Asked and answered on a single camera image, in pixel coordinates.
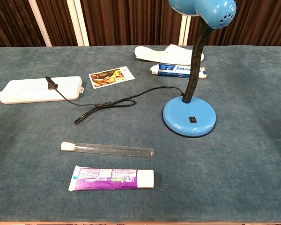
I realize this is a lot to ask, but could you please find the blue desk lamp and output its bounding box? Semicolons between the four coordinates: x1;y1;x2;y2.
162;0;238;138

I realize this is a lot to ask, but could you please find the white power strip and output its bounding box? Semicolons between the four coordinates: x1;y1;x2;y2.
0;75;84;105

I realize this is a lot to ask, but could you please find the teal table cloth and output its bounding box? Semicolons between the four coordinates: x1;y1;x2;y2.
0;45;281;224

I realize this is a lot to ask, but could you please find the food photo card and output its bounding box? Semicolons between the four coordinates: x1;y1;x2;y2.
88;66;135;90

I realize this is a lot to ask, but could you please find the clear test tube white cap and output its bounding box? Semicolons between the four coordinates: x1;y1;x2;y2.
60;141;155;158

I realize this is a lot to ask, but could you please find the blue white toothpaste tube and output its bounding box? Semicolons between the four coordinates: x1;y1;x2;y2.
150;63;207;80

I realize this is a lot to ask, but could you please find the purple white toothpaste tube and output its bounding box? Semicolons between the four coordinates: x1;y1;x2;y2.
68;165;155;192

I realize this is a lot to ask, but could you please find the brown pleated curtain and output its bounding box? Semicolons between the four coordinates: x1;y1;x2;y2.
0;0;281;48

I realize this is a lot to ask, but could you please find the black lamp power cord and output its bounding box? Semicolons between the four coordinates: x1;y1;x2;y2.
45;76;185;125

